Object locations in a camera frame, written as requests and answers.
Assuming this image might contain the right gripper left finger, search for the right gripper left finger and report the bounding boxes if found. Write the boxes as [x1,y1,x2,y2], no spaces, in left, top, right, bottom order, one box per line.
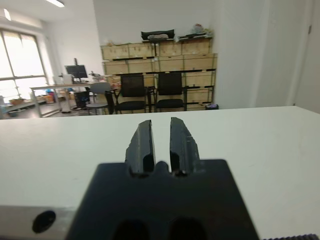
[124,119,158,176]

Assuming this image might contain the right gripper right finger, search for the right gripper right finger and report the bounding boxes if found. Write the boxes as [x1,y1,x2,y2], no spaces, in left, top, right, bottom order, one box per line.
[169,116,201,176]

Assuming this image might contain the white desktop box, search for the white desktop box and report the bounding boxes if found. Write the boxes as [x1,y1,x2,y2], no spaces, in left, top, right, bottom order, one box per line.
[61,73,74,85]

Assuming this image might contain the plywood crate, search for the plywood crate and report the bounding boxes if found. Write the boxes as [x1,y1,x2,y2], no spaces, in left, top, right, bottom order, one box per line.
[184,70,216,88]
[126,58,156,74]
[156,55,186,73]
[158,40,183,57]
[100,44,130,61]
[181,37,214,56]
[106,74,123,89]
[186,86,215,104]
[102,60,129,76]
[183,52,218,71]
[127,42,156,59]

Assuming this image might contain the black mesh chair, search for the black mesh chair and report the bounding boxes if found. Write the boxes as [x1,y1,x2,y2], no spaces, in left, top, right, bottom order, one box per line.
[152,72,189,113]
[104,74,151,115]

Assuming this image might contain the grey round-seat chair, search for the grey round-seat chair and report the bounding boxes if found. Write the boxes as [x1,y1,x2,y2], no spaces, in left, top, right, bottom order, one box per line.
[85,82,113,116]

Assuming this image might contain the black PC tower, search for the black PC tower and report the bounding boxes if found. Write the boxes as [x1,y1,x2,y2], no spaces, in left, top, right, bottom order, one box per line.
[74,91,91,109]

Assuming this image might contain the black computer monitor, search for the black computer monitor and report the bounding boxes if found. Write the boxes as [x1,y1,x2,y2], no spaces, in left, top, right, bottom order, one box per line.
[64,64,89,79]

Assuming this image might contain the black monitor stand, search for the black monitor stand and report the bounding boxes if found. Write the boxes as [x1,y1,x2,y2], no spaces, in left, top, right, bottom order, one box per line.
[72,57,83,84]

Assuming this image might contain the flat black boards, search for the flat black boards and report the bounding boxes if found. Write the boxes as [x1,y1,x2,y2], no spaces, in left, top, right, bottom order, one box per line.
[177,32,214,40]

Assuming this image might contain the grey cloth bundle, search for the grey cloth bundle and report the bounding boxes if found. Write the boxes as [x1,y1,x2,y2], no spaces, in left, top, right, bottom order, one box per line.
[147,34,169,41]

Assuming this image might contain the white office desk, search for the white office desk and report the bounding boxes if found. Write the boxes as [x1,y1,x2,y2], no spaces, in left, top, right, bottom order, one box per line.
[29,83,112,118]

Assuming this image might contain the crumpled plastic bag pile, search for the crumpled plastic bag pile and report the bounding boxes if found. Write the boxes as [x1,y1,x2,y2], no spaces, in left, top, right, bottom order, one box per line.
[191,23,214,35]

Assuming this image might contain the large window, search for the large window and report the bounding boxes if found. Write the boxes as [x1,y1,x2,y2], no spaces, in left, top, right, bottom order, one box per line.
[0,28,49,85]

